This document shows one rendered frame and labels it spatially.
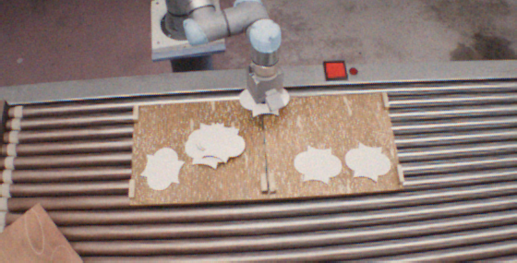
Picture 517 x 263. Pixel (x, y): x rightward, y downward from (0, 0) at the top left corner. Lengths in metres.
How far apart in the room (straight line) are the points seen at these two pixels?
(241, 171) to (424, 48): 1.88
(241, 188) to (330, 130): 0.34
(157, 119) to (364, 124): 0.66
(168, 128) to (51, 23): 1.91
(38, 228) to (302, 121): 0.87
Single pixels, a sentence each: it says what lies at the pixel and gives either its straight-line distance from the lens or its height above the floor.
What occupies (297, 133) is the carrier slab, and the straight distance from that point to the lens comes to 1.69.
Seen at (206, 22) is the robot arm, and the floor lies 1.36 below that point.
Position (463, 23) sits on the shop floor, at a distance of 3.49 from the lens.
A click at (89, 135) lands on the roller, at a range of 1.79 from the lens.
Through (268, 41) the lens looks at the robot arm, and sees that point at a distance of 1.32.
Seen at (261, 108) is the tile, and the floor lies 1.08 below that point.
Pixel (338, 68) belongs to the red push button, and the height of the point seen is 0.93.
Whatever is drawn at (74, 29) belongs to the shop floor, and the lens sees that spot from 3.39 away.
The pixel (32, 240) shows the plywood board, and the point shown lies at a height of 1.04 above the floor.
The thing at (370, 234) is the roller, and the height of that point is 0.92.
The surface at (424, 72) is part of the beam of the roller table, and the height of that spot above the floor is 0.91.
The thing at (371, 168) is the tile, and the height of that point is 0.94.
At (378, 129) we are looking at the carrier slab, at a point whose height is 0.94.
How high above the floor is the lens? 2.39
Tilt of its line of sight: 59 degrees down
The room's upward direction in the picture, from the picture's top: straight up
